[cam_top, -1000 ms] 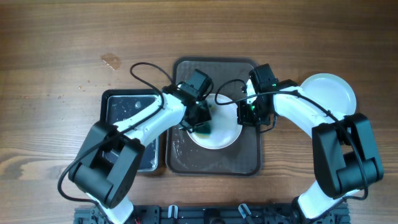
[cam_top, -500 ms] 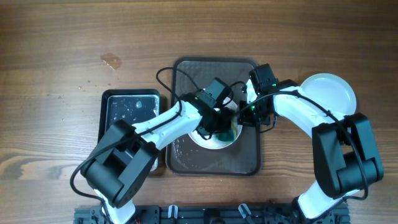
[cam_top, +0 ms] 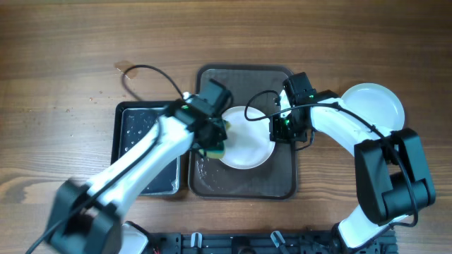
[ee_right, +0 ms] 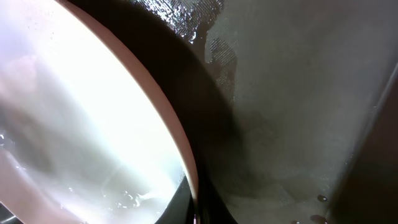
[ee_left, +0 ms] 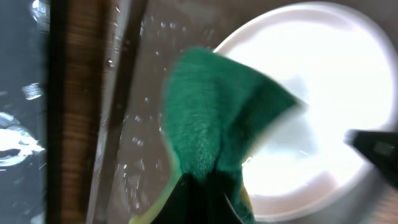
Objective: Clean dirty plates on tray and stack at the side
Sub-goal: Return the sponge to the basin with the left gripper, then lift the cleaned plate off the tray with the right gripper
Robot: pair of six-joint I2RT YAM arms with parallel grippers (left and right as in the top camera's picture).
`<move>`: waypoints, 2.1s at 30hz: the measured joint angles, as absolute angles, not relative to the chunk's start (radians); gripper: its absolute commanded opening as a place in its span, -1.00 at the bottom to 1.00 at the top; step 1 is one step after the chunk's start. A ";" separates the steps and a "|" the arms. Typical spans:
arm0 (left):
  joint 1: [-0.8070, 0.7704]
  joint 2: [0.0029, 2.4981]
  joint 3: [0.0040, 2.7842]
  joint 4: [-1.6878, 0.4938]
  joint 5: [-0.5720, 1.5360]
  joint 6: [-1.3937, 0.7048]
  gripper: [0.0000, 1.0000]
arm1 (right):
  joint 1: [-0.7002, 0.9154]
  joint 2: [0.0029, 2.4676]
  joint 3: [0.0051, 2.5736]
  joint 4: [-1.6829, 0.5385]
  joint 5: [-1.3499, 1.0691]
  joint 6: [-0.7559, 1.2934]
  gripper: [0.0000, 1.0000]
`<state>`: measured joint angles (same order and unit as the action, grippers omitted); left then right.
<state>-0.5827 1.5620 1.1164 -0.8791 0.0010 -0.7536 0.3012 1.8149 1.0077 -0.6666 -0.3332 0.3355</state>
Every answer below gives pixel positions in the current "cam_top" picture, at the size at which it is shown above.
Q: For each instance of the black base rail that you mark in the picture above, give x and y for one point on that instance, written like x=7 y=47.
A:
x=305 y=242

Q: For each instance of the white plate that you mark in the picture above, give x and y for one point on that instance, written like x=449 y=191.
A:
x=248 y=143
x=376 y=103

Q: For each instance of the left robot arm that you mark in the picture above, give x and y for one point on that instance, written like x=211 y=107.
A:
x=90 y=218

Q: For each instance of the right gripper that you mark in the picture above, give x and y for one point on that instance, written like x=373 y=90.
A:
x=278 y=135

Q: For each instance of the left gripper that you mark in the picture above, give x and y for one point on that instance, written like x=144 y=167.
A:
x=221 y=135

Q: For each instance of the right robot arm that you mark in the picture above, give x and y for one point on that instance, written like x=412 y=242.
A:
x=392 y=176

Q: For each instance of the white plate top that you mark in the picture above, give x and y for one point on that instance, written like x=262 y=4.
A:
x=248 y=143

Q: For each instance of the black water tray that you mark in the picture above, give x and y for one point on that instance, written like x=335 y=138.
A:
x=131 y=123

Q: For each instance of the green yellow sponge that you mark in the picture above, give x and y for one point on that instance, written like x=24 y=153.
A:
x=216 y=152

